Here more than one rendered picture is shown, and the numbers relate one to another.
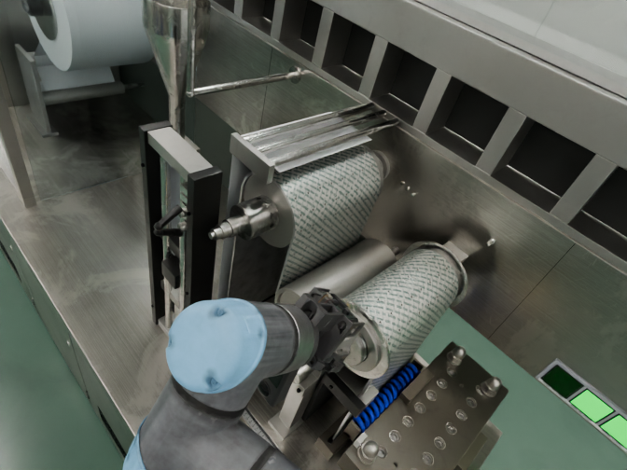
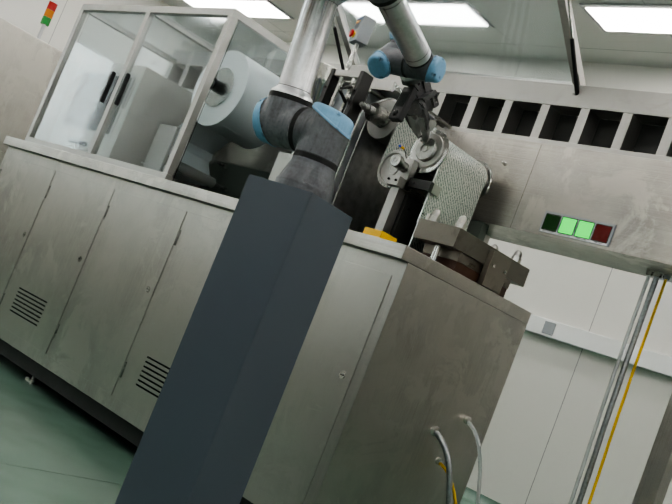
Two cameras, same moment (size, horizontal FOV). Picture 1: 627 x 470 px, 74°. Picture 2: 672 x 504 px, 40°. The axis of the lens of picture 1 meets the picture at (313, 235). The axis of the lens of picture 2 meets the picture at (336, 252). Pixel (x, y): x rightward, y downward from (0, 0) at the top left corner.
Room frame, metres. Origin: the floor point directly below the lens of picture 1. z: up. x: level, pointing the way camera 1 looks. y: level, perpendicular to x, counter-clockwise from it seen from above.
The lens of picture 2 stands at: (-2.42, -0.51, 0.62)
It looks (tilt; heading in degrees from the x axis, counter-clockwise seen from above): 5 degrees up; 11
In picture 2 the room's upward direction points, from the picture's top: 22 degrees clockwise
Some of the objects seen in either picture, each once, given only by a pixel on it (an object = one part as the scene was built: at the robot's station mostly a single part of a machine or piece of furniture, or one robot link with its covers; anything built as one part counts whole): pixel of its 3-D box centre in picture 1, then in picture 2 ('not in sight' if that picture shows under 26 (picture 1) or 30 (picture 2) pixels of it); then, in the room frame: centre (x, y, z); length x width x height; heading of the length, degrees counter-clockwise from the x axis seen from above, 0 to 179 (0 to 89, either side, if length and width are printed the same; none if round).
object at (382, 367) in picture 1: (353, 338); (428, 151); (0.42, -0.11, 1.25); 0.15 x 0.01 x 0.15; 55
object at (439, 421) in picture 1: (429, 423); (473, 253); (0.45, -0.35, 1.00); 0.40 x 0.16 x 0.06; 145
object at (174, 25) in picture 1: (176, 11); (327, 77); (0.91, 0.42, 1.50); 0.14 x 0.14 x 0.06
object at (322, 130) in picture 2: not in sight; (324, 133); (-0.20, 0.06, 1.07); 0.13 x 0.12 x 0.14; 69
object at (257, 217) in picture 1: (254, 217); (377, 115); (0.54, 0.11, 1.33); 0.06 x 0.06 x 0.06; 55
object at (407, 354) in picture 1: (394, 366); (449, 208); (0.48, -0.23, 1.11); 0.23 x 0.01 x 0.18; 145
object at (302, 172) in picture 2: not in sight; (309, 177); (-0.21, 0.05, 0.95); 0.15 x 0.15 x 0.10
